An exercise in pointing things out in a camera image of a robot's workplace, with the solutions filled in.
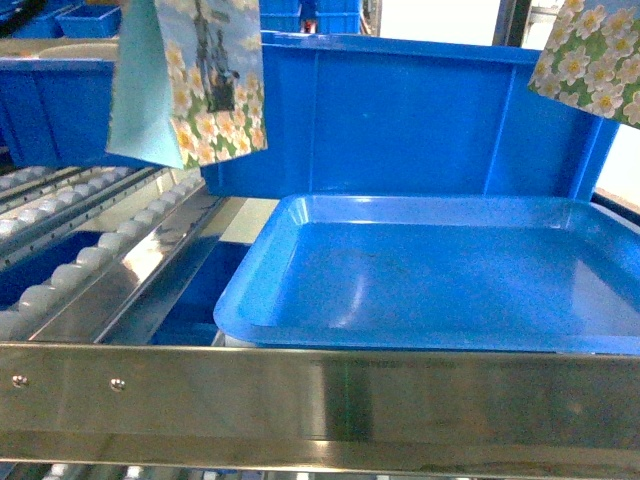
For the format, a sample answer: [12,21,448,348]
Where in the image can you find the steel rack front rail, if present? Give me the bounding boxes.
[1,342,639,479]

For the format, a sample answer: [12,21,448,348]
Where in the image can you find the large blue crate behind tray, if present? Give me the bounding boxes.
[202,31,618,200]

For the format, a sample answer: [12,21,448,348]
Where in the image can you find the white roller track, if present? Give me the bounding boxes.
[1,174,202,341]

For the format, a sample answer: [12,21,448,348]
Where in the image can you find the blue plastic tray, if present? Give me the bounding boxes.
[213,194,639,356]

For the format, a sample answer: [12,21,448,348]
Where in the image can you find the flower gift bag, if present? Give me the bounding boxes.
[106,1,268,169]
[529,0,639,129]

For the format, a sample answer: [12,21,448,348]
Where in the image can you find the blue crate on left rollers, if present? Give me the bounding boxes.
[1,58,145,168]

